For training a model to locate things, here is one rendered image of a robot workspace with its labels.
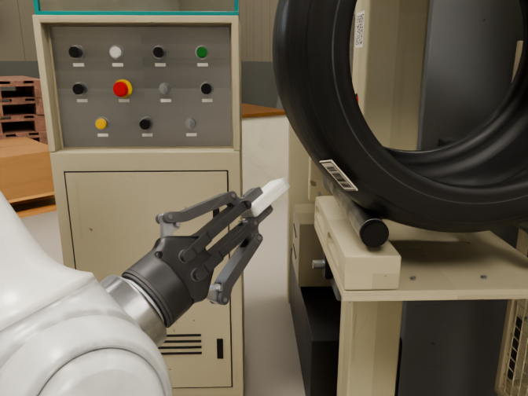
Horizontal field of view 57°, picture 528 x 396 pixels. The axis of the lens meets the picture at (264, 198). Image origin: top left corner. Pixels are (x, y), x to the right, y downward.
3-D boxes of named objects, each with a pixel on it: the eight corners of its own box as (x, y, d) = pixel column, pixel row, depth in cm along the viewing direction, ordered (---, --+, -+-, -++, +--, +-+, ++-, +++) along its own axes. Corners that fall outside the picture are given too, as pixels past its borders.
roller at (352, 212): (322, 184, 109) (331, 166, 108) (339, 192, 109) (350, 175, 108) (355, 240, 75) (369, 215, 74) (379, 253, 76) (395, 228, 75)
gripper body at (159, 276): (105, 271, 52) (168, 222, 58) (148, 331, 55) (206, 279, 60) (132, 271, 47) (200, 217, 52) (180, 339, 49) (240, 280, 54)
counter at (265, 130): (217, 211, 380) (214, 115, 360) (131, 162, 559) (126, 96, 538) (291, 198, 416) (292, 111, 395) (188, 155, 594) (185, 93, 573)
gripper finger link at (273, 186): (239, 214, 61) (236, 209, 61) (273, 185, 65) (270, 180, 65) (253, 212, 59) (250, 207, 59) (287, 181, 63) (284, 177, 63)
